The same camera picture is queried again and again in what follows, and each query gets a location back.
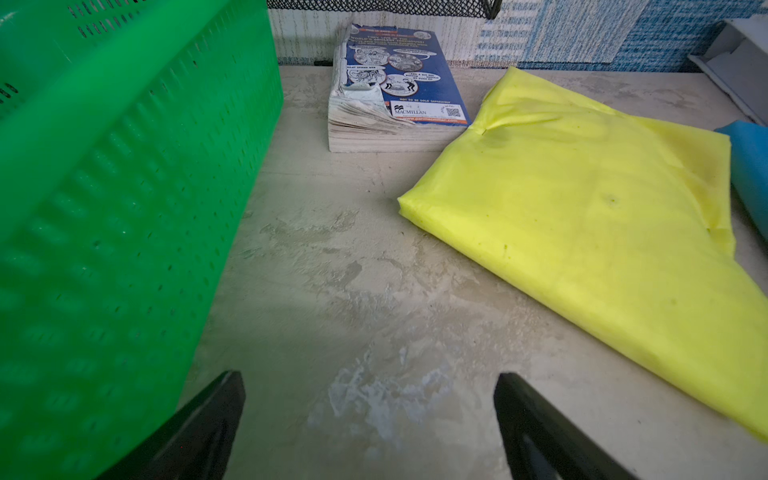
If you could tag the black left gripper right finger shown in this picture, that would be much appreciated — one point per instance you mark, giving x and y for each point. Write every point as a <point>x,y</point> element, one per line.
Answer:
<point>541,443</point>

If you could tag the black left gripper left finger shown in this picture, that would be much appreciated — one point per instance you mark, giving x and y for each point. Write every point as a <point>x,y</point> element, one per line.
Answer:
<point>196,442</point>

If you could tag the small yellow raincoat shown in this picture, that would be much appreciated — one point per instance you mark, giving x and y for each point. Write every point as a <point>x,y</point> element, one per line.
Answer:
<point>620,224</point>

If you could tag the green perforated plastic basket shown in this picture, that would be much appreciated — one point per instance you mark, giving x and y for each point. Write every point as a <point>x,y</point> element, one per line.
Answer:
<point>132,133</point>

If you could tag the blue raincoat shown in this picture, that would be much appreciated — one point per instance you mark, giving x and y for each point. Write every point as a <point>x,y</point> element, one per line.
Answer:
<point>749,169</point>

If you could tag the white flat box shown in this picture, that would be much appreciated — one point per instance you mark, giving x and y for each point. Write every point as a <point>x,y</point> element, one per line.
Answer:
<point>736,61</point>

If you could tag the black wire mesh shelf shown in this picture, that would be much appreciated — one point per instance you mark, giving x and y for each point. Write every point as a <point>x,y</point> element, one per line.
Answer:
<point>483,9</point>

